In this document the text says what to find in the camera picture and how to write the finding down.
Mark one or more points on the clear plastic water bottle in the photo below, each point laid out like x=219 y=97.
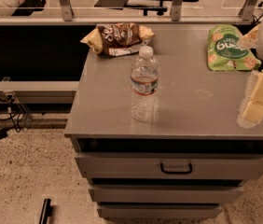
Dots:
x=144 y=85

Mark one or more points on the green snack bag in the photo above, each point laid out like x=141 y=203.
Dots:
x=223 y=52

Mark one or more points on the grey drawer cabinet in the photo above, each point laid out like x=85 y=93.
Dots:
x=197 y=110

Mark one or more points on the brown yellow chip bag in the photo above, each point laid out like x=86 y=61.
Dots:
x=118 y=39

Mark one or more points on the top grey drawer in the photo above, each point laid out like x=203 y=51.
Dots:
x=146 y=166

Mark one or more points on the grey drawer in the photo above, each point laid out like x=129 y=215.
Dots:
x=158 y=211
x=146 y=166
x=164 y=194

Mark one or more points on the middle grey drawer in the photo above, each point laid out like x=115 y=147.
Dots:
x=164 y=194

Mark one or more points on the bottom grey drawer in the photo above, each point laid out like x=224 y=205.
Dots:
x=158 y=211

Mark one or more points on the black drawer handle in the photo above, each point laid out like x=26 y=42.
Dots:
x=167 y=169

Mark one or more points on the black floor bracket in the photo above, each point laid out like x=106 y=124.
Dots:
x=45 y=212

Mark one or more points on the metal railing frame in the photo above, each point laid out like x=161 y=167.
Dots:
x=234 y=10

